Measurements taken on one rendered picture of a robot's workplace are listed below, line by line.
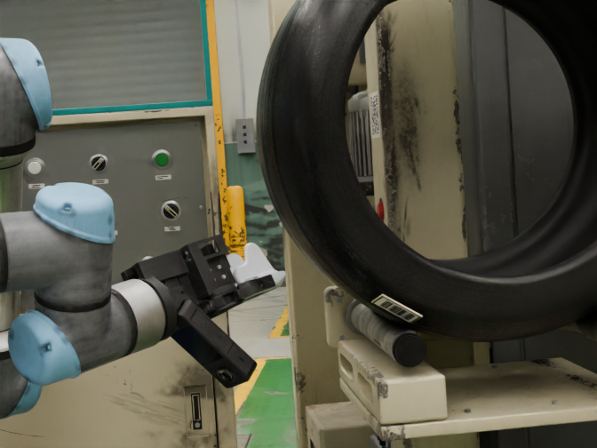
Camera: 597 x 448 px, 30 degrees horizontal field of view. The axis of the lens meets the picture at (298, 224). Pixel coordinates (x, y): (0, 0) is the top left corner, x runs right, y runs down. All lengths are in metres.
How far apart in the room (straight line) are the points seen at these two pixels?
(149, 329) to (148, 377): 0.99
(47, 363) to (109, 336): 0.07
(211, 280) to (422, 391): 0.36
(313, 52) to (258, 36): 9.30
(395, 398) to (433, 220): 0.45
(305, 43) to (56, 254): 0.50
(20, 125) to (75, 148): 0.76
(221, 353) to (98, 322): 0.17
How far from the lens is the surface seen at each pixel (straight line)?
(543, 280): 1.47
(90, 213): 1.06
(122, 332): 1.14
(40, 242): 1.06
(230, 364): 1.23
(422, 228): 1.81
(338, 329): 1.77
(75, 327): 1.10
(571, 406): 1.53
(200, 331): 1.21
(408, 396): 1.45
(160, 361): 2.14
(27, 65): 1.40
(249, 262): 1.29
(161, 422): 2.17
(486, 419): 1.48
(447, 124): 1.82
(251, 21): 10.73
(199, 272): 1.22
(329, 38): 1.41
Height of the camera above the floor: 1.15
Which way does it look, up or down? 3 degrees down
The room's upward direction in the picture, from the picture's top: 4 degrees counter-clockwise
